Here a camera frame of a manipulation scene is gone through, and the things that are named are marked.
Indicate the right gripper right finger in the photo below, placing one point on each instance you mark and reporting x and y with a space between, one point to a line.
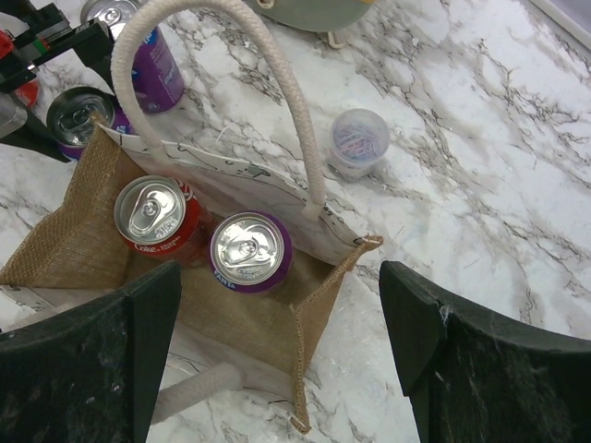
475 375

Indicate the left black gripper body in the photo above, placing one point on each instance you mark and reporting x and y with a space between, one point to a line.
48 35

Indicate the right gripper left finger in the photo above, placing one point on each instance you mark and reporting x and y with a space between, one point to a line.
93 372

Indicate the purple fanta can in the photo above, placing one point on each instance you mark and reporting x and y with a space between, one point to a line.
251 252
157 81
69 118

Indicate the red cola can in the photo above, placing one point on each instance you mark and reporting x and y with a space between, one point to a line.
28 93
162 218

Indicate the purple Fanta can front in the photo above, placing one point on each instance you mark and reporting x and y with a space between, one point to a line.
251 252

